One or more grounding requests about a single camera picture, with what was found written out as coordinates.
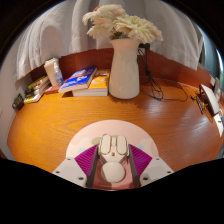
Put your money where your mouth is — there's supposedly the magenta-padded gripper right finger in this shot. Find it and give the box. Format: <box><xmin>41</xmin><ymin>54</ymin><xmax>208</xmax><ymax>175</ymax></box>
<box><xmin>127</xmin><ymin>143</ymin><xmax>175</xmax><ymax>188</ymax></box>

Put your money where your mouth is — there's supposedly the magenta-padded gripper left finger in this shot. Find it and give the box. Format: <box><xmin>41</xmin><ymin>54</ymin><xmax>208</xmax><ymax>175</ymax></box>
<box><xmin>52</xmin><ymin>143</ymin><xmax>100</xmax><ymax>189</ymax></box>

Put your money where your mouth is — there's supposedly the white computer mouse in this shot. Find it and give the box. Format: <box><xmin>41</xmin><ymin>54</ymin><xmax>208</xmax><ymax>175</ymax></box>
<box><xmin>97</xmin><ymin>133</ymin><xmax>130</xmax><ymax>184</ymax></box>

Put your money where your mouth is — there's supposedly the red book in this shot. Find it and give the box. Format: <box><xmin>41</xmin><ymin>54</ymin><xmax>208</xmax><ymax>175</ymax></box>
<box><xmin>43</xmin><ymin>84</ymin><xmax>61</xmax><ymax>95</ymax></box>

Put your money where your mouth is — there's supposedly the dark mug with green inside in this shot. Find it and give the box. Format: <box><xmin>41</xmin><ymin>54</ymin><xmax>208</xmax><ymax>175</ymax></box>
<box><xmin>11</xmin><ymin>92</ymin><xmax>25</xmax><ymax>111</ymax></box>

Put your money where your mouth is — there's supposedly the white flat device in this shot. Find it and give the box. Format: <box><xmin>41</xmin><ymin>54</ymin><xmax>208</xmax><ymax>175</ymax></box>
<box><xmin>198</xmin><ymin>83</ymin><xmax>222</xmax><ymax>118</ymax></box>

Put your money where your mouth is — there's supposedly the blue book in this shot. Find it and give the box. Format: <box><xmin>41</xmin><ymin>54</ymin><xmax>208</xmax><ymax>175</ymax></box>
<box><xmin>58</xmin><ymin>66</ymin><xmax>98</xmax><ymax>94</ymax></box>

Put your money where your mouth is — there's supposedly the orange book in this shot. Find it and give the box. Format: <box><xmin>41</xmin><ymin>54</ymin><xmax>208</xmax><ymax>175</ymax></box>
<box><xmin>71</xmin><ymin>68</ymin><xmax>111</xmax><ymax>98</ymax></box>

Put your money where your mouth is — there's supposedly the yellow and black book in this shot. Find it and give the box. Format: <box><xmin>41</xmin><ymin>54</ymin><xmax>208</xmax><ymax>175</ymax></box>
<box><xmin>27</xmin><ymin>75</ymin><xmax>50</xmax><ymax>90</ymax></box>

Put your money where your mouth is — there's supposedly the cream tumbler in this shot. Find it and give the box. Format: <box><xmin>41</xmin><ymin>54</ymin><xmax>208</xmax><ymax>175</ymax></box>
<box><xmin>43</xmin><ymin>57</ymin><xmax>61</xmax><ymax>88</ymax></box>

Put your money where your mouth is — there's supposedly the white ceramic vase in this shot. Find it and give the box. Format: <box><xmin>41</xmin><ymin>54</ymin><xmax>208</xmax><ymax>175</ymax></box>
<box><xmin>108</xmin><ymin>37</ymin><xmax>142</xmax><ymax>100</ymax></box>

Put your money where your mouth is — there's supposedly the white pleated curtain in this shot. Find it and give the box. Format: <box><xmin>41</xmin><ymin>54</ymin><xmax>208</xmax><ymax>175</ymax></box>
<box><xmin>14</xmin><ymin>0</ymin><xmax>205</xmax><ymax>81</ymax></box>

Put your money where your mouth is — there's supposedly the black cable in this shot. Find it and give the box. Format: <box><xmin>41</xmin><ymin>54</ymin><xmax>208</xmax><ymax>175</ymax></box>
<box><xmin>137</xmin><ymin>43</ymin><xmax>205</xmax><ymax>115</ymax></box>

